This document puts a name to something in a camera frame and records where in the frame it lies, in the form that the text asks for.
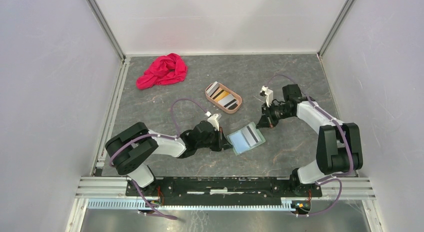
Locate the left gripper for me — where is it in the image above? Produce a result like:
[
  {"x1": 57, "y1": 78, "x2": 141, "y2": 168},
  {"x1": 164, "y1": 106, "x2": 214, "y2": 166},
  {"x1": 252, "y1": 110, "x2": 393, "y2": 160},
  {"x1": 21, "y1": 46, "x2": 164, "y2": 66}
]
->
[{"x1": 196, "y1": 127, "x2": 233, "y2": 152}]

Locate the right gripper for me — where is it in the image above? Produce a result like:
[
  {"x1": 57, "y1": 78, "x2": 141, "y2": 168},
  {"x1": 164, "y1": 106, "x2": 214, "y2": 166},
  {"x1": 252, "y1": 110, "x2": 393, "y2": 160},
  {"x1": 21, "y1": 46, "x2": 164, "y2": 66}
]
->
[{"x1": 255, "y1": 100, "x2": 293, "y2": 129}]

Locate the silver striped card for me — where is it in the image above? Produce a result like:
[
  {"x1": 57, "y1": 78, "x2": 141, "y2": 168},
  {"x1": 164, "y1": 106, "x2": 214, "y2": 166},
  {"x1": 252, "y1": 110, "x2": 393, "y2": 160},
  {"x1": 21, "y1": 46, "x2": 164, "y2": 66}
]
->
[
  {"x1": 241, "y1": 124, "x2": 263, "y2": 147},
  {"x1": 218, "y1": 94, "x2": 238, "y2": 110}
]

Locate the green card holder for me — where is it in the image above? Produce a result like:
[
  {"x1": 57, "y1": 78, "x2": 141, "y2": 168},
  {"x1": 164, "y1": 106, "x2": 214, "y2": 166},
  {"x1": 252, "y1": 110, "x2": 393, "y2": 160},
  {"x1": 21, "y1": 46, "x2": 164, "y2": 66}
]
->
[{"x1": 227, "y1": 122, "x2": 266, "y2": 155}]

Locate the pink oval tray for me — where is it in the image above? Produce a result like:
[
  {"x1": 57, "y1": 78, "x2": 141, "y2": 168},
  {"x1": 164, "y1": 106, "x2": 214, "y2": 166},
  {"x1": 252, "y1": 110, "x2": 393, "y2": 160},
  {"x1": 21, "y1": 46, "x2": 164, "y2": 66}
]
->
[{"x1": 204, "y1": 81, "x2": 243, "y2": 114}]

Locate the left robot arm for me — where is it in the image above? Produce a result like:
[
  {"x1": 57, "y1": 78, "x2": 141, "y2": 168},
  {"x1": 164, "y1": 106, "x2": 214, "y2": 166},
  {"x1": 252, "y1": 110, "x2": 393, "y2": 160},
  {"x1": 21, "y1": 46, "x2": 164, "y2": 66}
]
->
[{"x1": 104, "y1": 120, "x2": 233, "y2": 196}]

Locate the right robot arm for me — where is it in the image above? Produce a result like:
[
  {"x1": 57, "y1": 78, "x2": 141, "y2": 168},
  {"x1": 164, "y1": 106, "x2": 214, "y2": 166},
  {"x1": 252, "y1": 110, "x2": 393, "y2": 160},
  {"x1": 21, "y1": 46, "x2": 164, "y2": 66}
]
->
[{"x1": 256, "y1": 84, "x2": 364, "y2": 196}]

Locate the gold striped card in tray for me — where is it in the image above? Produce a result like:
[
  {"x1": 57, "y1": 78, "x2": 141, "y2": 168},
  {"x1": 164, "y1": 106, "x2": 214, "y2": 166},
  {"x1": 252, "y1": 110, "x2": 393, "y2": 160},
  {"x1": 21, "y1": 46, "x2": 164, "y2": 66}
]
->
[{"x1": 213, "y1": 90, "x2": 230, "y2": 102}]

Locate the stack of silver cards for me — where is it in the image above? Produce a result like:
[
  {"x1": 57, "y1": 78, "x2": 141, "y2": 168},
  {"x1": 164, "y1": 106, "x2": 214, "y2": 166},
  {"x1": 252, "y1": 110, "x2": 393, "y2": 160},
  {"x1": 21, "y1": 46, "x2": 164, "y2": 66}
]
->
[{"x1": 205, "y1": 81, "x2": 220, "y2": 97}]

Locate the red crumpled cloth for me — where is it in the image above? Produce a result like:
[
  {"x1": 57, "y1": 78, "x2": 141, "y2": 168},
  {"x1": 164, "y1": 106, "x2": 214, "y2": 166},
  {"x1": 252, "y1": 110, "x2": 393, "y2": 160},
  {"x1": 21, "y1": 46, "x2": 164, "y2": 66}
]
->
[{"x1": 135, "y1": 53, "x2": 188, "y2": 90}]

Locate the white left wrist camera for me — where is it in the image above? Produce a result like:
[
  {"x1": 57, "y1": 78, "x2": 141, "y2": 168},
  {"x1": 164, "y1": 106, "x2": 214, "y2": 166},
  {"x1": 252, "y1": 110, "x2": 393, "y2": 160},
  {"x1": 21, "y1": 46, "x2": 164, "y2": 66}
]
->
[{"x1": 205, "y1": 111, "x2": 222, "y2": 131}]

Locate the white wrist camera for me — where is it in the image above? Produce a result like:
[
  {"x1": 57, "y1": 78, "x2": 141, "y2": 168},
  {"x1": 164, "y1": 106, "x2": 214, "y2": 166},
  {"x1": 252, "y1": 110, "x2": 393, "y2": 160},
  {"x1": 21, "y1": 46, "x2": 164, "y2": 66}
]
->
[
  {"x1": 259, "y1": 86, "x2": 274, "y2": 108},
  {"x1": 205, "y1": 111, "x2": 222, "y2": 131}
]

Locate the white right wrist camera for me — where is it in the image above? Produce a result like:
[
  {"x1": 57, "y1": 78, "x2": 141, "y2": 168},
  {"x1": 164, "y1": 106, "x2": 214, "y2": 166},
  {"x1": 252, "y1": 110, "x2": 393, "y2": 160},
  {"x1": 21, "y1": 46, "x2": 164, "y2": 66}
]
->
[{"x1": 259, "y1": 86, "x2": 274, "y2": 108}]

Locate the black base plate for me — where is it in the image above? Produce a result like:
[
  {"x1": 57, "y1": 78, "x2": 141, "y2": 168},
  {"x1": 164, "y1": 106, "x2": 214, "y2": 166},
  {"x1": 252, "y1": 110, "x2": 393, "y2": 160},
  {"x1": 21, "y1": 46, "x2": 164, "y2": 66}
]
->
[{"x1": 141, "y1": 176, "x2": 323, "y2": 206}]

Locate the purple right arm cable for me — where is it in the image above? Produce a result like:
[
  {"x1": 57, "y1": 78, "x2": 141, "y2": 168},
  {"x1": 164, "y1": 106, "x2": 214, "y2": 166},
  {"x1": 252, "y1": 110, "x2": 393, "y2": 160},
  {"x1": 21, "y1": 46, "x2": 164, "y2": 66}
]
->
[{"x1": 266, "y1": 74, "x2": 355, "y2": 218}]

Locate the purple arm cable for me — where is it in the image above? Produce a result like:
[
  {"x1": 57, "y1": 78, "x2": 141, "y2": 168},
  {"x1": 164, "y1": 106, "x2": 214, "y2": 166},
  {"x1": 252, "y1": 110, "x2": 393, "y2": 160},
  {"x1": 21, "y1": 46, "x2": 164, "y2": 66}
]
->
[
  {"x1": 266, "y1": 74, "x2": 355, "y2": 218},
  {"x1": 108, "y1": 97, "x2": 211, "y2": 221}
]

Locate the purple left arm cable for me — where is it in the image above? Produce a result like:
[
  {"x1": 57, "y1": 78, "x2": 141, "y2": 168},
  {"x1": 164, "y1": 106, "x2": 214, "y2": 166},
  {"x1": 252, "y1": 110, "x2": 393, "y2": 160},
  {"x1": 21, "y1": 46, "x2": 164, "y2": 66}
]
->
[{"x1": 108, "y1": 97, "x2": 211, "y2": 221}]

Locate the white slotted cable duct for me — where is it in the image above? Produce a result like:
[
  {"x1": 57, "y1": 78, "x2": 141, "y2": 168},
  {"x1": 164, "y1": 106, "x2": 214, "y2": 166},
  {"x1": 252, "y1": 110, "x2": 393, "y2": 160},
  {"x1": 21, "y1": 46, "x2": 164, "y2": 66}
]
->
[{"x1": 87, "y1": 198, "x2": 295, "y2": 212}]

